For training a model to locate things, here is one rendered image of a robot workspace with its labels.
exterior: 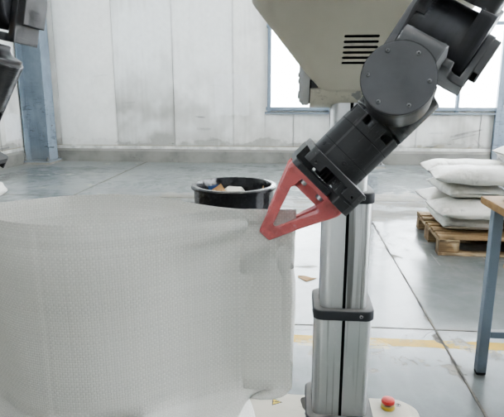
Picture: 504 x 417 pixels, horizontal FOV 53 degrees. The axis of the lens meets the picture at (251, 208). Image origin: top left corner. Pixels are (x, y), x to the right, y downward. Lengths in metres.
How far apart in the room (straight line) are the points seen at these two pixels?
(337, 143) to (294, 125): 8.02
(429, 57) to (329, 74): 0.57
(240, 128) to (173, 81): 1.36
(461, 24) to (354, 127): 0.12
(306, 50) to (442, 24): 0.48
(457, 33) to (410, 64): 0.09
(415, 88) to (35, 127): 9.03
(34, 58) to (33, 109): 0.83
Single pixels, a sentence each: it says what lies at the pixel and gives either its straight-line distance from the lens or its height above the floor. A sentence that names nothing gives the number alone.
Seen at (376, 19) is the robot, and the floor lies 1.26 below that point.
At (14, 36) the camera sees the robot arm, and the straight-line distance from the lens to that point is 0.52.
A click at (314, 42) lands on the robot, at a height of 1.23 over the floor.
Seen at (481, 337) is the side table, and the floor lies 0.17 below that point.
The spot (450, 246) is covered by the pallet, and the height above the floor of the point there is 0.07.
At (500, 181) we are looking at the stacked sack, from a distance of 3.88.
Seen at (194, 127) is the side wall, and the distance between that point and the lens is 8.66.
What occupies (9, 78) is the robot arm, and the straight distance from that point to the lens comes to 0.54.
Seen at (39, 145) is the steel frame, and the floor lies 0.29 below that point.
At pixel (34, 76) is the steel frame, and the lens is 9.29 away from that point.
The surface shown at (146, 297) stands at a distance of 0.50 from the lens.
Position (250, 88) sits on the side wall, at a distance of 8.51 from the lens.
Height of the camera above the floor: 1.14
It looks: 13 degrees down
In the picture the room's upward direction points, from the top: straight up
